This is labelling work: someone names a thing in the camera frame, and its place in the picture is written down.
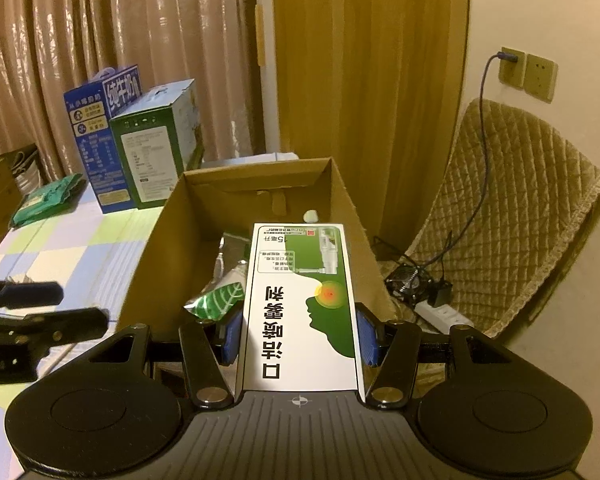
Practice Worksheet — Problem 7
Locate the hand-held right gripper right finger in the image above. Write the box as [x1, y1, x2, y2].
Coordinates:
[355, 302, 528, 409]

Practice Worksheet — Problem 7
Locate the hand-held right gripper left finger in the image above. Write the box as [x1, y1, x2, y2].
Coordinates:
[65, 305, 246, 408]

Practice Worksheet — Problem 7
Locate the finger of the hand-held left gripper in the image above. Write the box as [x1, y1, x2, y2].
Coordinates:
[0, 281, 64, 309]
[0, 307, 109, 347]

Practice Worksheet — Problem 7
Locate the silver foil bag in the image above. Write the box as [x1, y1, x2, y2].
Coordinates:
[211, 231, 257, 295]

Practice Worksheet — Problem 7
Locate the green and white spray box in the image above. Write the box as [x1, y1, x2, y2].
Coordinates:
[234, 221, 366, 403]

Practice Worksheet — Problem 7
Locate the brown cardboard box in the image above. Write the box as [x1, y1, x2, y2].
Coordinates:
[117, 156, 396, 346]

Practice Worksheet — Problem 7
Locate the checked cloth desktop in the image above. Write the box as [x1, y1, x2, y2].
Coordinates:
[0, 195, 173, 461]

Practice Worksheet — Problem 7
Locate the green leaf print packet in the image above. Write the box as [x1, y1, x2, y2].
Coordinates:
[182, 282, 244, 322]

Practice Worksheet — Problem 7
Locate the small black fan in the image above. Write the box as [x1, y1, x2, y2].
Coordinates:
[385, 265, 433, 304]

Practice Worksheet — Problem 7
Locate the white power strip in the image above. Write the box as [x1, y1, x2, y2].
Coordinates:
[414, 300, 473, 333]

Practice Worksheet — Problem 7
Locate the black power adapter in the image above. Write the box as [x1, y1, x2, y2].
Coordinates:
[427, 282, 453, 307]

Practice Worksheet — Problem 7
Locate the green wet wipes packet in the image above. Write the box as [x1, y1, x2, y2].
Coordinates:
[11, 172, 86, 228]

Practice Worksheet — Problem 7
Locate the dark bag with white contents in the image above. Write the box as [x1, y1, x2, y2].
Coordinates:
[11, 144, 40, 181]

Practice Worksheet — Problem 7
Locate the blue milk carton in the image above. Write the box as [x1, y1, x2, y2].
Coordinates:
[62, 64, 143, 215]

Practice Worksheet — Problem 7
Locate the green carton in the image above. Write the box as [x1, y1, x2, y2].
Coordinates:
[110, 78, 204, 211]

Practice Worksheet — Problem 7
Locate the chair with quilted cover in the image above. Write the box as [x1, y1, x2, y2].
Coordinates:
[400, 98, 600, 341]

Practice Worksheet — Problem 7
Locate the plain yellow curtain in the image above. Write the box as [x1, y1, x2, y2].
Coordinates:
[272, 0, 471, 248]

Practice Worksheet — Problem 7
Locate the shiny beige curtain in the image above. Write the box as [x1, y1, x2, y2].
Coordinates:
[0, 0, 257, 183]

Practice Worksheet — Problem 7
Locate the charger cable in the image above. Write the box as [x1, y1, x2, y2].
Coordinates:
[430, 52, 505, 283]

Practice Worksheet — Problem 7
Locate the wall socket with charger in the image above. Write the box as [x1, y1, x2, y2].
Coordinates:
[497, 47, 527, 88]

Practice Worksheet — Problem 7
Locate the empty wall socket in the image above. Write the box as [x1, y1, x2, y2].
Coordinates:
[525, 52, 558, 101]

